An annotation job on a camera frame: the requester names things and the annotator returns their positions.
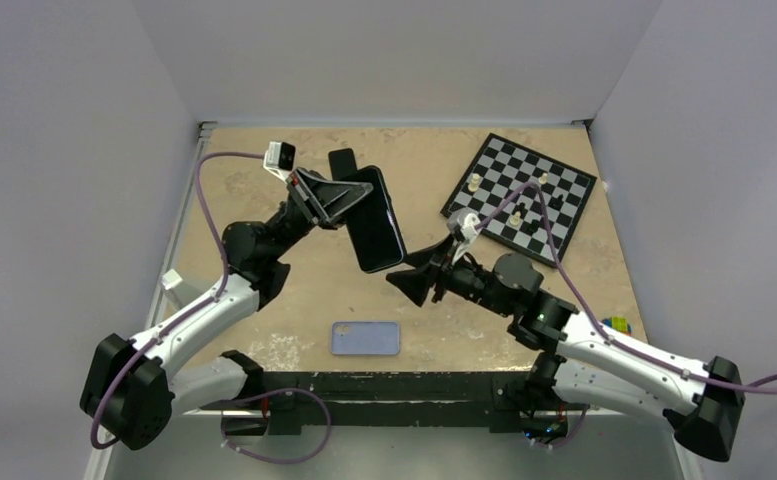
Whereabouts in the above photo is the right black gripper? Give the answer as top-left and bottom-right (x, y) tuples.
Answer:
(386, 232), (513, 318)

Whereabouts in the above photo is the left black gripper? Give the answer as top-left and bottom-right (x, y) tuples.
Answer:
(266, 167), (376, 262)

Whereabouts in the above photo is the bare black phone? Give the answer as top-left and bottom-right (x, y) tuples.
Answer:
(327, 148), (358, 181)

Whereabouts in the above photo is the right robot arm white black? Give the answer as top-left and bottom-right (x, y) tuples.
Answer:
(386, 237), (745, 462)

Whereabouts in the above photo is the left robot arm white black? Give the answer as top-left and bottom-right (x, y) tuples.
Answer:
(80, 168), (385, 450)

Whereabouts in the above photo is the white chess piece left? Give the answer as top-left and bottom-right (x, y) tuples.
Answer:
(468, 174), (481, 192)

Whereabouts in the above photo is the black white chessboard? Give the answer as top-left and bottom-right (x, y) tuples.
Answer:
(441, 133), (597, 267)

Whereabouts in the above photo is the small white box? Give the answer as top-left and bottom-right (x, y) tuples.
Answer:
(160, 269), (183, 290)

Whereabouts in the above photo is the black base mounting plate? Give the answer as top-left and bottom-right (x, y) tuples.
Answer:
(211, 371), (582, 435)

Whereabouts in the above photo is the colourful toy car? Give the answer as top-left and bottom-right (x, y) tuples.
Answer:
(602, 316), (632, 335)

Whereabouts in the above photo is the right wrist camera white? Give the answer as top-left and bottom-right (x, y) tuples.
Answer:
(447, 207), (481, 264)

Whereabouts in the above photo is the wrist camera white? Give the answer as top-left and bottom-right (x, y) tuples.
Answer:
(447, 207), (481, 264)
(262, 141), (296, 181)

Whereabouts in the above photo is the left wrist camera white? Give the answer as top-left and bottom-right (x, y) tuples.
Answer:
(262, 141), (296, 181)

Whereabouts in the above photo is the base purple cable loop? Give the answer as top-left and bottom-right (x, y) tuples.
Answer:
(220, 385), (332, 466)

